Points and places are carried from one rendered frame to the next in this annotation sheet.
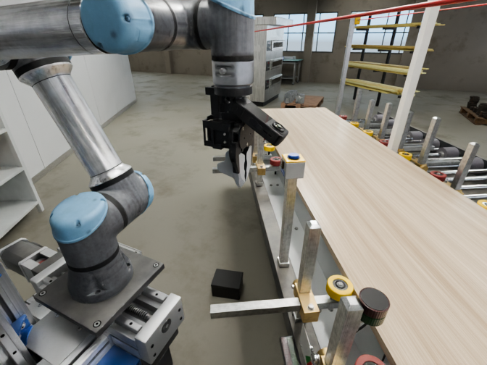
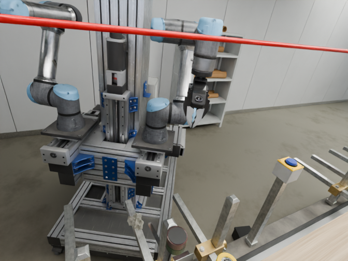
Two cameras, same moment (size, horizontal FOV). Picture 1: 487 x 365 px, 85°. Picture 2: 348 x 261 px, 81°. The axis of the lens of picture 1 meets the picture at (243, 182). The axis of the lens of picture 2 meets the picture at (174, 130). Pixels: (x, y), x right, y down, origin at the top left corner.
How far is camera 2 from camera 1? 61 cm
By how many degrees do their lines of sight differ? 57
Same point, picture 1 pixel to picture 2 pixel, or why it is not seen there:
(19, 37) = not seen: hidden behind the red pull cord
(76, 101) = (187, 62)
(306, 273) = (217, 229)
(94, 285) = (146, 133)
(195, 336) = not seen: hidden behind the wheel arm
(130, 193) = (179, 110)
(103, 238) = (155, 117)
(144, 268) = (165, 146)
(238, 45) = (197, 48)
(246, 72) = (199, 63)
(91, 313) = (138, 141)
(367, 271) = not seen: outside the picture
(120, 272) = (155, 136)
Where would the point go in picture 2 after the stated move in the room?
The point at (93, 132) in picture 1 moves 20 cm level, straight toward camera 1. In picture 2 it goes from (185, 77) to (159, 83)
